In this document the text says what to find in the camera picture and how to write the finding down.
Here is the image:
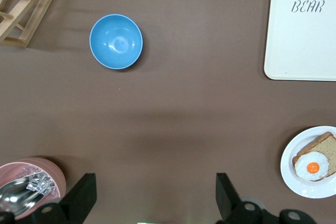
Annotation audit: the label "fried egg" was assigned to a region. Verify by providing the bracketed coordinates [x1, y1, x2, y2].
[294, 151, 330, 182]

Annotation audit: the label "metal scoop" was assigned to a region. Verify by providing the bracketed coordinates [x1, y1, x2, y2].
[0, 176, 45, 216]

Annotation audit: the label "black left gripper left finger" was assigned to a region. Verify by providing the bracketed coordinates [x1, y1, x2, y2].
[0, 173, 97, 224]

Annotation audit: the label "blue bowl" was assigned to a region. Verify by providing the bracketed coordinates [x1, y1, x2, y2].
[89, 14, 144, 70]

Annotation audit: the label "cream tray with bear print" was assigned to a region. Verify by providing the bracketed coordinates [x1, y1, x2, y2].
[263, 0, 336, 82]

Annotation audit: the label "wooden mug rack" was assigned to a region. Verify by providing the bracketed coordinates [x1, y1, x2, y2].
[0, 0, 68, 49]

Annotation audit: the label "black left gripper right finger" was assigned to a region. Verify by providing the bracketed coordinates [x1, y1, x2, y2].
[215, 173, 316, 224]

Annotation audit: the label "white round plate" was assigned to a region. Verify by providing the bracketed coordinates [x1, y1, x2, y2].
[280, 125, 336, 199]

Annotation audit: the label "crumpled silver foil pieces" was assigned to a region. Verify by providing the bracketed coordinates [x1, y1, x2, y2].
[25, 170, 56, 196]

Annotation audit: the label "pink bowl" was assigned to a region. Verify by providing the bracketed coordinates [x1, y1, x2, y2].
[0, 157, 67, 221]

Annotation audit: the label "bread slice under egg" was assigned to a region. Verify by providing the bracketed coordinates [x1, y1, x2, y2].
[292, 131, 336, 182]

